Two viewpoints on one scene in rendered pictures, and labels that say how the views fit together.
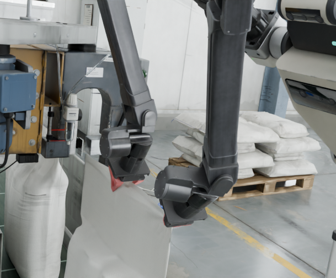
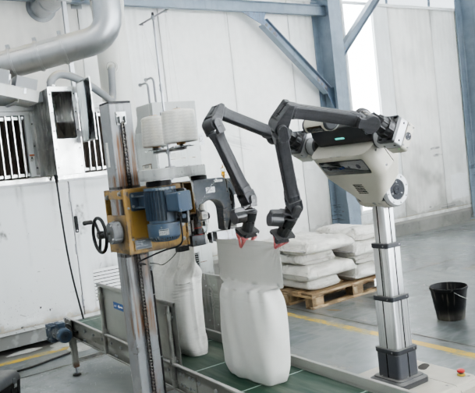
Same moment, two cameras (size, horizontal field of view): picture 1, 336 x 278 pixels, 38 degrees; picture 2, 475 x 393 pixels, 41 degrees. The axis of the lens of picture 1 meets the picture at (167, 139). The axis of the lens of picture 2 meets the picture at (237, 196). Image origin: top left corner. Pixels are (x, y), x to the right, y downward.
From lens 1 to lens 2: 174 cm
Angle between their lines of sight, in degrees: 11
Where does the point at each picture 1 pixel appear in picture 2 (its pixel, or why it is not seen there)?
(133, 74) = (240, 178)
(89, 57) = (205, 182)
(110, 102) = (222, 207)
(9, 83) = (180, 196)
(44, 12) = not seen: hidden behind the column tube
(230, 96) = (289, 168)
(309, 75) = (328, 157)
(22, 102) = (186, 206)
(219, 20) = (278, 138)
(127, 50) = (235, 166)
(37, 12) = not seen: hidden behind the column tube
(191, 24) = (245, 161)
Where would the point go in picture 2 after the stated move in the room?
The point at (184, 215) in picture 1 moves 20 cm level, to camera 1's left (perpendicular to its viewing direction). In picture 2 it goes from (284, 235) to (237, 240)
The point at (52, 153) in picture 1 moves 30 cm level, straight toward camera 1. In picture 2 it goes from (196, 242) to (209, 249)
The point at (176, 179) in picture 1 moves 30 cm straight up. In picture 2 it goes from (276, 214) to (268, 142)
